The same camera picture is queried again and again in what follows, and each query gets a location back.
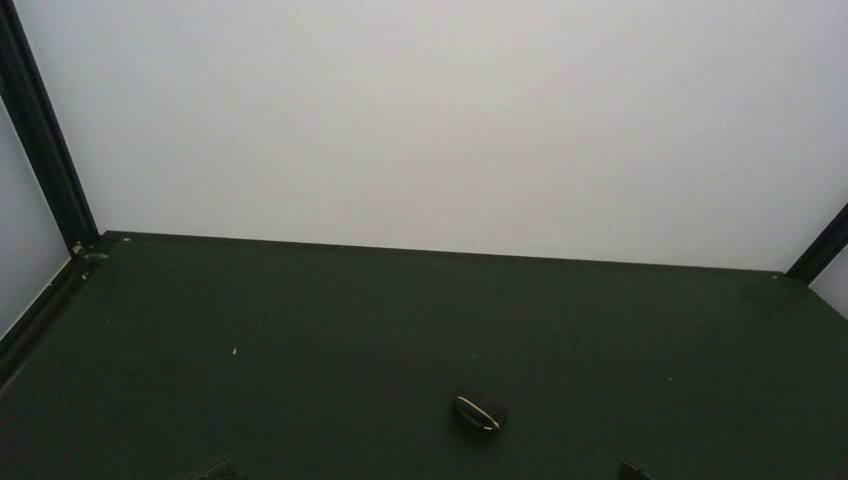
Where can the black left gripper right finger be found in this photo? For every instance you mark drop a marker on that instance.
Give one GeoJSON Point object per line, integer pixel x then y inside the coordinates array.
{"type": "Point", "coordinates": [629, 470]}

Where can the black right rear frame post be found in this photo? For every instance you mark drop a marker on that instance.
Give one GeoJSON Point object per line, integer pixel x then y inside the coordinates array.
{"type": "Point", "coordinates": [822, 251]}

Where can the black frame post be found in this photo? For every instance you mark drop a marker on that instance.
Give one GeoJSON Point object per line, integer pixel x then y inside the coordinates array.
{"type": "Point", "coordinates": [26, 100]}
{"type": "Point", "coordinates": [822, 251]}

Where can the black earbud charging case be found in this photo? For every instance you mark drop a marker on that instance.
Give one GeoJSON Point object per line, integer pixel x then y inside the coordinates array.
{"type": "Point", "coordinates": [479, 412]}

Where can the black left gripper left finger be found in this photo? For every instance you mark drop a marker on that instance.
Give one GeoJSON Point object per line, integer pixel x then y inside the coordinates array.
{"type": "Point", "coordinates": [221, 469]}

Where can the black left rear frame post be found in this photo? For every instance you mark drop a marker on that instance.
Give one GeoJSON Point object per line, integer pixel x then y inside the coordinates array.
{"type": "Point", "coordinates": [26, 100]}

